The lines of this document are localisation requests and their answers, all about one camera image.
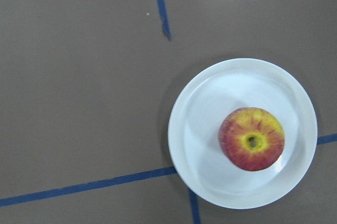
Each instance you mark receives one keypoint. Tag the red yellow apple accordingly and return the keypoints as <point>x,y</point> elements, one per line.
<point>251,138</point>

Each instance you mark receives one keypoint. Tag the white plate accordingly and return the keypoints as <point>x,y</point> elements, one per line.
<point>208,99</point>

